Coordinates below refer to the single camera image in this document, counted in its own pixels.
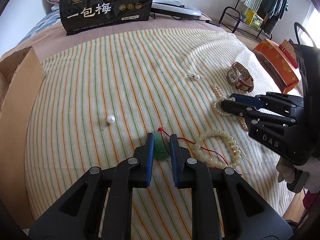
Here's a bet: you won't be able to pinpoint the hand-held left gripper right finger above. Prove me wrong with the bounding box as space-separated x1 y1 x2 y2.
169 134 294 240

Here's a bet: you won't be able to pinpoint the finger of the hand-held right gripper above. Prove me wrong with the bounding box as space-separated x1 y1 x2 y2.
229 92 304 117
221 99 299 130

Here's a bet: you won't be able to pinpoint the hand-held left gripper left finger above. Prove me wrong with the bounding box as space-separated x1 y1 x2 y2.
28 132 155 240

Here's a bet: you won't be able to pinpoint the green jade pendant red cord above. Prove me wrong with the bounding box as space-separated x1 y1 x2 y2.
153 127 243 175

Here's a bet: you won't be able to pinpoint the small pearl bracelet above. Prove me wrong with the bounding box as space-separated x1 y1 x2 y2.
212 84 249 131

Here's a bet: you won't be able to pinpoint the brown strap wristwatch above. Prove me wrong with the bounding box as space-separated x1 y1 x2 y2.
226 62 255 92

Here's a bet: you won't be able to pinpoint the white bead bracelet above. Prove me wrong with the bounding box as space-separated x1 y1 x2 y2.
194 129 242 170

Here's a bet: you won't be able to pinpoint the cardboard box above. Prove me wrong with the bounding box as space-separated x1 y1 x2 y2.
0 46 47 228

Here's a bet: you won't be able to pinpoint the person's right hand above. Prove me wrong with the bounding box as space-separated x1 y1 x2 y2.
276 158 320 193

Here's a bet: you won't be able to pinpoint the orange gift box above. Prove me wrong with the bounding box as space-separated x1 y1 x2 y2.
252 39 303 94

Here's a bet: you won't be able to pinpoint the brown and red card box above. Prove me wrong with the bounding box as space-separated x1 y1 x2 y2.
279 39 298 68

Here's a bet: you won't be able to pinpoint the yellow box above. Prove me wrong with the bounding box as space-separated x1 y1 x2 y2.
245 9 264 29

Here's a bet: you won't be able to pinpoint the black metal shoe rack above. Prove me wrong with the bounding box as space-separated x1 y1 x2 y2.
219 6 273 40

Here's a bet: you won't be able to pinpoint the striped towel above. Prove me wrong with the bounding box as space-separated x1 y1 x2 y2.
25 27 304 240

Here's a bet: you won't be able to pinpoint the dark green hanging clothes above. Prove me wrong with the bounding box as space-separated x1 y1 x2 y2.
260 0 289 19

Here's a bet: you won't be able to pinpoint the tan blanket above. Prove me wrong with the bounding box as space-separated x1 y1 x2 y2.
0 10 250 63

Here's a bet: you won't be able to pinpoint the black snack bag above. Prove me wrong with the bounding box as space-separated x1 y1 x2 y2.
59 0 153 36

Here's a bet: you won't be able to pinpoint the white ring light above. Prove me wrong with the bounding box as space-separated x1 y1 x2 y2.
149 2 202 20

